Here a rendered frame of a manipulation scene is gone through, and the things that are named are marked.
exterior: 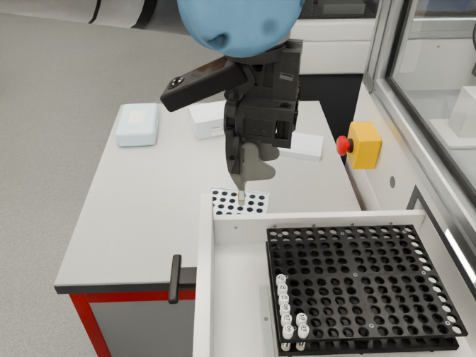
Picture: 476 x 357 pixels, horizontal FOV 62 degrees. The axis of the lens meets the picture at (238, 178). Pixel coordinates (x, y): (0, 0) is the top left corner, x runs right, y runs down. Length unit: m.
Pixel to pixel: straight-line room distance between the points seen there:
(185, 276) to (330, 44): 0.88
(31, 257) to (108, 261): 1.17
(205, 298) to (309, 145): 0.59
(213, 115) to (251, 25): 0.81
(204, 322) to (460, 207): 0.35
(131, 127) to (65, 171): 1.32
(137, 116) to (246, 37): 0.85
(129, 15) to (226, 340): 0.44
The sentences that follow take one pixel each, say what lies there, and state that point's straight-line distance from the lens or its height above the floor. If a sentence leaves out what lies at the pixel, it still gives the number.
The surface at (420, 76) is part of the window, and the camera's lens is 0.72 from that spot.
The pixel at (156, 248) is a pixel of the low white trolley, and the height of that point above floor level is 0.76.
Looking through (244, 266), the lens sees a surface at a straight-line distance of 0.64.
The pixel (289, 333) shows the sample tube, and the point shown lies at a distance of 0.49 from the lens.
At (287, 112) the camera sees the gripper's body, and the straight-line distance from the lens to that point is 0.45.
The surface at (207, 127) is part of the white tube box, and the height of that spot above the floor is 0.79.
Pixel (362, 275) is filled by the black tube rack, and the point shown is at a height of 0.90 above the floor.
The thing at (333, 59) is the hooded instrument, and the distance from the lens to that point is 1.27.
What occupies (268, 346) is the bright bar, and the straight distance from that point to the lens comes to 0.56.
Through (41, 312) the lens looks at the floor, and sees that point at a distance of 1.74.
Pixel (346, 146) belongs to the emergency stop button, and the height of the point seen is 0.89.
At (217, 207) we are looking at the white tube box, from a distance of 0.78.
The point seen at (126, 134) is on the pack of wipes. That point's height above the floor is 0.80.
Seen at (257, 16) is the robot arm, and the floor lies 1.27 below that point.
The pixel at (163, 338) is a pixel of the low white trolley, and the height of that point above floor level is 0.54.
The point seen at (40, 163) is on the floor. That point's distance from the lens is 2.44.
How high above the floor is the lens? 1.34
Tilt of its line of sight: 40 degrees down
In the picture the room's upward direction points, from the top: straight up
